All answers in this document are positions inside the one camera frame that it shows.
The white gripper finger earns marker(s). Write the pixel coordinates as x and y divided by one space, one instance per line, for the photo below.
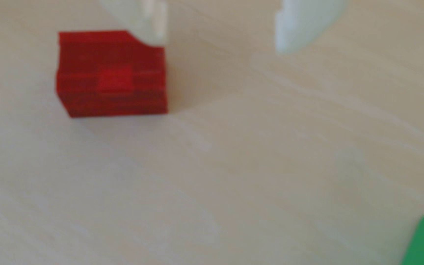
142 18
304 22

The red block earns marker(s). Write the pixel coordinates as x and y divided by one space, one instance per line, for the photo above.
112 81

